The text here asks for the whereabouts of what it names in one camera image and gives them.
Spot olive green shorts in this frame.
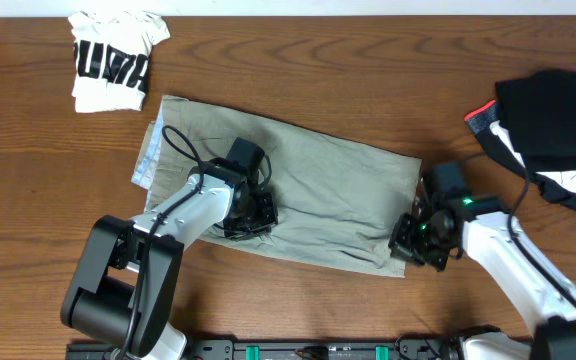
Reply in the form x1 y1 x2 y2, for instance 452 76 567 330
131 96 421 277

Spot black garment pile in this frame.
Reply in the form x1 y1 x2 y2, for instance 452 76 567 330
464 69 576 211

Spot folded white Puma t-shirt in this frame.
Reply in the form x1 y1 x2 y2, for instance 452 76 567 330
68 10 170 113

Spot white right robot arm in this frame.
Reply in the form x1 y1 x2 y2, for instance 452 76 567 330
389 196 576 359

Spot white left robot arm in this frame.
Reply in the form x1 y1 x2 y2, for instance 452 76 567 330
60 158 277 359

